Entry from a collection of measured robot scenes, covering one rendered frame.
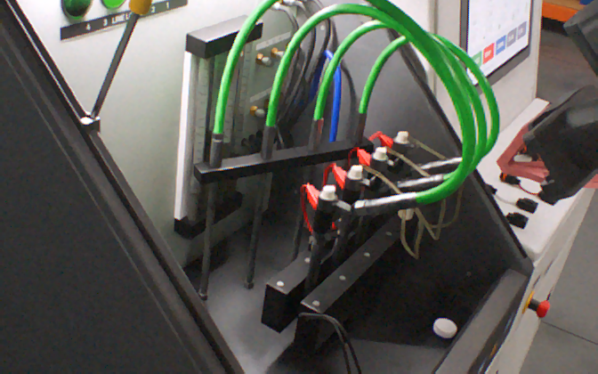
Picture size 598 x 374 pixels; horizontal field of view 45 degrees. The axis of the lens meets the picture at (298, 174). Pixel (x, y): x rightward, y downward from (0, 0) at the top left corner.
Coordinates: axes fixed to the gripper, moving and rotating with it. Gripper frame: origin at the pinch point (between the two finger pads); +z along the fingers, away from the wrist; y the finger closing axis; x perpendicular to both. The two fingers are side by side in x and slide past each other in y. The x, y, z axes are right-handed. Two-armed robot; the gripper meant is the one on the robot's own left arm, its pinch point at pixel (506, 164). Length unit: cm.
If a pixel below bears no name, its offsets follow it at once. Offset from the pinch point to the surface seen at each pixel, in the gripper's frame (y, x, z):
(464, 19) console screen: -53, -15, 43
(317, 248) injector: -0.1, 2.9, 40.9
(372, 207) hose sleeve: -4.0, 0.7, 28.9
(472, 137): -9.9, -1.8, 12.2
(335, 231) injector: -1.9, 1.8, 36.7
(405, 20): -10.2, -17.8, 12.0
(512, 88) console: -81, 5, 65
